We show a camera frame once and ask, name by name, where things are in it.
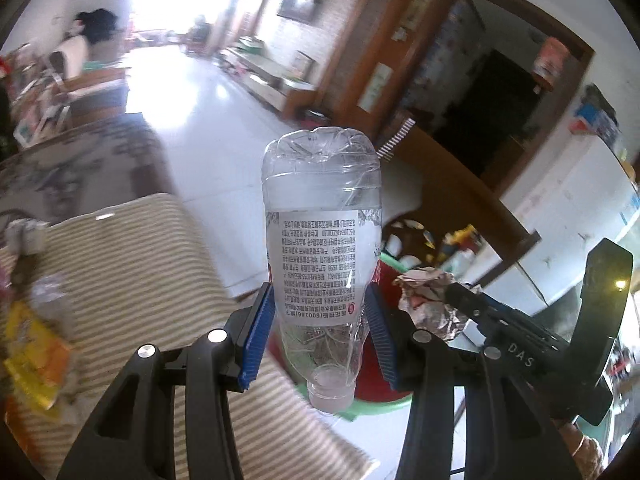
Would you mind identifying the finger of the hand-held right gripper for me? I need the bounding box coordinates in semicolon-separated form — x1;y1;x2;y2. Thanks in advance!
442;282;506;331

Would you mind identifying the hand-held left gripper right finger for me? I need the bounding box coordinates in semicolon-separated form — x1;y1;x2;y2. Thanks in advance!
364;285;583;480

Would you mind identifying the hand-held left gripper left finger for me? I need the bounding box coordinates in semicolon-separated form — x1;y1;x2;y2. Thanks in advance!
57;282;276;480

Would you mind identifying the silver foil wrapper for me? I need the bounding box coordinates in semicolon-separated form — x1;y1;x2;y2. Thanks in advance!
392;267;473;343

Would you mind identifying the red bin with green rim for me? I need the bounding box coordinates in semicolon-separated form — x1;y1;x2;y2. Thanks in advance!
267;250;418;423

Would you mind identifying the clear plastic bottle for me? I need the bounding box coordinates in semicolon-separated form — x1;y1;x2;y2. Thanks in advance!
261;127;383;417

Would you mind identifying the person's right hand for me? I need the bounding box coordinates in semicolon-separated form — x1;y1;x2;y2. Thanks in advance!
557;422;608;480

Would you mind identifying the yellow toy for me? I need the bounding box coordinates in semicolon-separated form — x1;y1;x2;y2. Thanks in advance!
440;224;483;261

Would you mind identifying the brown wooden board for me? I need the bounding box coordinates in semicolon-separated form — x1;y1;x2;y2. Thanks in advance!
377;122;543;286

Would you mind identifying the white cabinet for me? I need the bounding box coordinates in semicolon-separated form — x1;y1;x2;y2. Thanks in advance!
500;132;640;311

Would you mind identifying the striped beige table cloth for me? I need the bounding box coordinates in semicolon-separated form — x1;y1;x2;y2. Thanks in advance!
0;192;381;480

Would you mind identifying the yellow snack packet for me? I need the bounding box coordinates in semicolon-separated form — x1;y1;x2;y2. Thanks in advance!
2;300;73;411

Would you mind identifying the small white box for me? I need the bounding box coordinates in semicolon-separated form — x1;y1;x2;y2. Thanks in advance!
5;219;48;256

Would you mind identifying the orange box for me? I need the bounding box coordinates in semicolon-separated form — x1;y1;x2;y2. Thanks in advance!
531;36;571;81

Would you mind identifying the low television cabinet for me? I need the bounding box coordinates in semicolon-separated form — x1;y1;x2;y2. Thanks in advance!
220;35;318;113

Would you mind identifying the framed picture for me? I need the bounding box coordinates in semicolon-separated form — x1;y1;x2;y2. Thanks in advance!
291;51;317;79

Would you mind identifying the wooden chair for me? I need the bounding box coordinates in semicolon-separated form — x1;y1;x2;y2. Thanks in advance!
47;52;131;121

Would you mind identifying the wall television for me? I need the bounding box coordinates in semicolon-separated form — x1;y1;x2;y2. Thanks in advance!
276;0;317;23

